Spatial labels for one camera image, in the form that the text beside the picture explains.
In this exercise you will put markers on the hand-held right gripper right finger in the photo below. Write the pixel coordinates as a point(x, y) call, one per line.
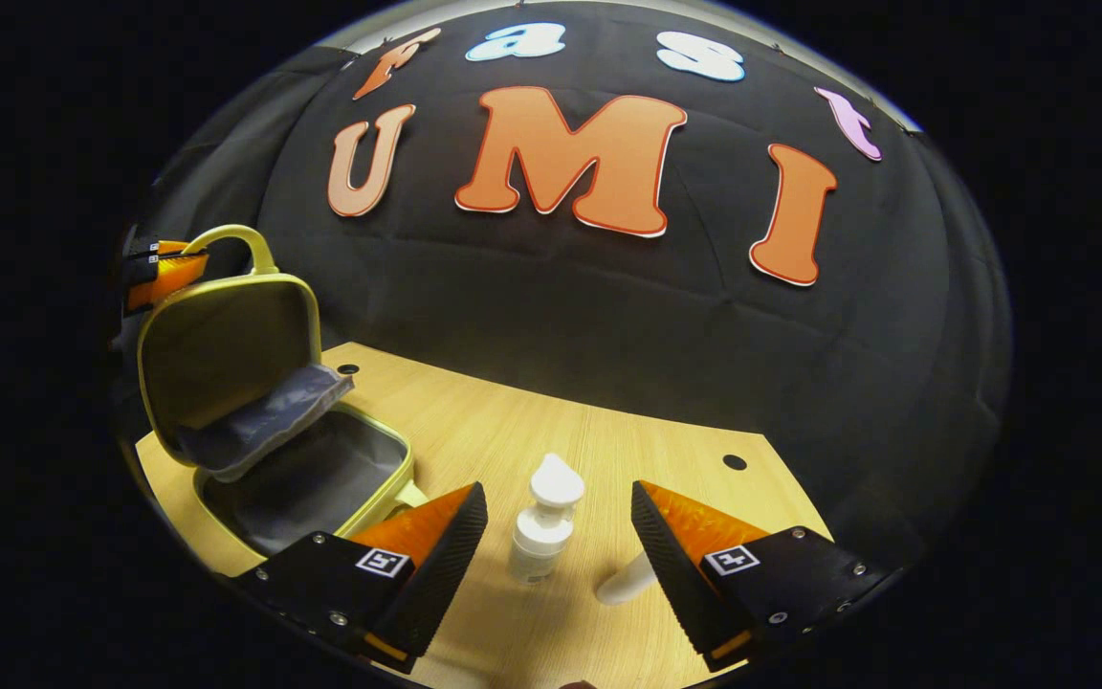
point(671, 565)

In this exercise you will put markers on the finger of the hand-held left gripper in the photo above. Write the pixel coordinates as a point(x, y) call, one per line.
point(173, 270)

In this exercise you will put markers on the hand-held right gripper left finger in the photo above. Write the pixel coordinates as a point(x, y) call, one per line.
point(446, 565)

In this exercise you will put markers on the white squeeze tube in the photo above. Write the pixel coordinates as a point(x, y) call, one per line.
point(626, 582)

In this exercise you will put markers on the pale yellow suitcase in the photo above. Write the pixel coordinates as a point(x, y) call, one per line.
point(226, 354)

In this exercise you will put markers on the white pump bottle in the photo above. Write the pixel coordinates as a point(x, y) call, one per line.
point(541, 536)

